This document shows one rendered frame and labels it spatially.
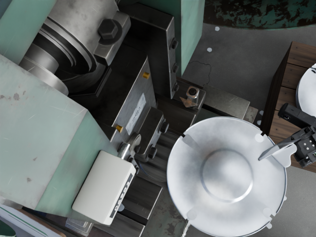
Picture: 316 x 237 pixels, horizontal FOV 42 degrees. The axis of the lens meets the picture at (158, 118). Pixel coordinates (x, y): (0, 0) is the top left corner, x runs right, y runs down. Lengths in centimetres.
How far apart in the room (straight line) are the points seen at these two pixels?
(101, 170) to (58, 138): 10
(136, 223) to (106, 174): 63
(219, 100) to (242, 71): 76
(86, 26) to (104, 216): 20
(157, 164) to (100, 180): 56
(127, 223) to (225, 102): 44
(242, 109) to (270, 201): 30
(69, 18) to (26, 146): 14
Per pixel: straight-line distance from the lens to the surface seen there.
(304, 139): 106
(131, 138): 78
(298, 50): 164
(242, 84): 192
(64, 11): 43
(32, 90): 35
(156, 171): 100
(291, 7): 90
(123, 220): 108
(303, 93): 153
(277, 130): 151
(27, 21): 37
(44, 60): 49
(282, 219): 182
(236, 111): 119
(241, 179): 101
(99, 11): 45
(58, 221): 120
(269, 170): 104
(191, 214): 98
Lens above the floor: 177
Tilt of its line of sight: 73 degrees down
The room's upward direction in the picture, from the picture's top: 11 degrees counter-clockwise
